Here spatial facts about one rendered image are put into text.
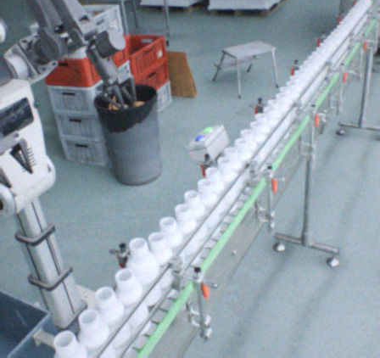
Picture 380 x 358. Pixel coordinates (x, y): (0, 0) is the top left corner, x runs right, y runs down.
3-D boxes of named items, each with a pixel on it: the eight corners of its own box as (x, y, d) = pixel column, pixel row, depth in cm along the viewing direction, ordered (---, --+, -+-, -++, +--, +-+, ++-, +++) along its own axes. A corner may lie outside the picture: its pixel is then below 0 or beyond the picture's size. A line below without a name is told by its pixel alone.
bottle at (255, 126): (248, 164, 155) (246, 120, 147) (265, 163, 154) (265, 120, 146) (248, 173, 150) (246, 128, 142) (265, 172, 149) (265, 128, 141)
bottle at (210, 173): (203, 215, 134) (198, 167, 125) (223, 210, 134) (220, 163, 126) (209, 227, 129) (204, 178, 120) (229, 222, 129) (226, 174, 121)
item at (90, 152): (106, 167, 360) (101, 142, 348) (64, 160, 375) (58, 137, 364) (142, 132, 406) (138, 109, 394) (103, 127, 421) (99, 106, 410)
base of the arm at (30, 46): (15, 42, 141) (38, 75, 144) (27, 30, 136) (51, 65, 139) (36, 34, 148) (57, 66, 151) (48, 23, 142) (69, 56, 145)
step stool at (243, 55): (248, 70, 510) (247, 34, 488) (279, 87, 462) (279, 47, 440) (211, 81, 496) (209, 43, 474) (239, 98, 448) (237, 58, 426)
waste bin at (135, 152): (148, 195, 321) (133, 114, 287) (97, 182, 341) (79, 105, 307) (179, 164, 353) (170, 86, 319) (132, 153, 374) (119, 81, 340)
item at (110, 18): (83, 58, 313) (75, 26, 301) (36, 57, 327) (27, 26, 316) (125, 33, 359) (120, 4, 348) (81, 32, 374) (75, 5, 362)
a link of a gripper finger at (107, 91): (140, 100, 137) (123, 73, 135) (127, 109, 132) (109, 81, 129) (125, 108, 141) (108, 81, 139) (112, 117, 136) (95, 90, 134)
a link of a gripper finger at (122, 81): (146, 96, 140) (130, 69, 138) (133, 104, 135) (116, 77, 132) (131, 103, 144) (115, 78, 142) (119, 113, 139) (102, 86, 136)
